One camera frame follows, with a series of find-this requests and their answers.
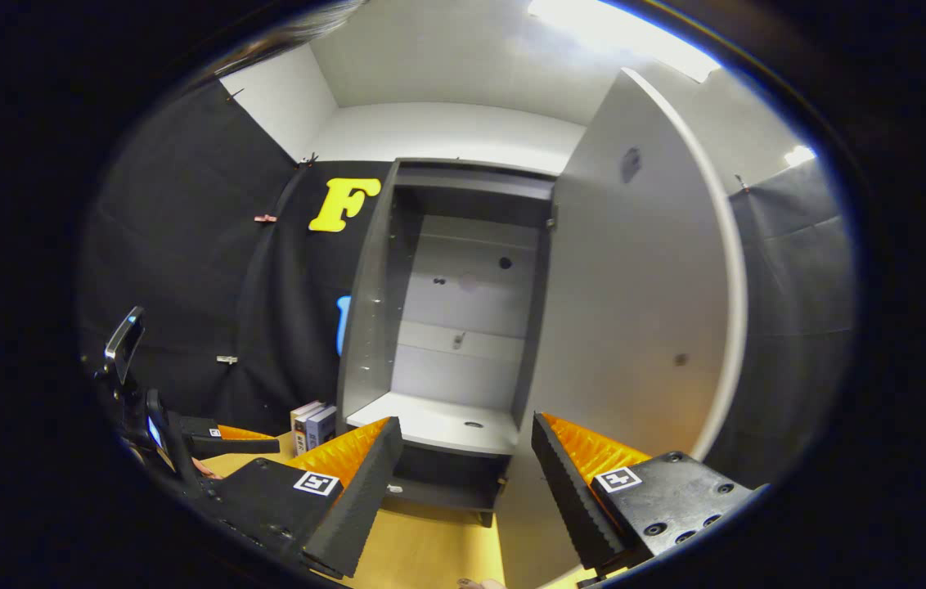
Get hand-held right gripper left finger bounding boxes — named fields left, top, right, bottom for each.
left=205, top=416, right=405, bottom=580

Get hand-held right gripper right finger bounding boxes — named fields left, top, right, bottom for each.
left=530, top=412, right=759, bottom=578

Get dark grey cabinet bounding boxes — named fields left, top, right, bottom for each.
left=335, top=157, right=559, bottom=529

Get beige cabinet door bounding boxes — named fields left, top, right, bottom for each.
left=496, top=67, right=751, bottom=589

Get black backdrop cloth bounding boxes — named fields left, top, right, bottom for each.
left=79, top=77, right=858, bottom=492

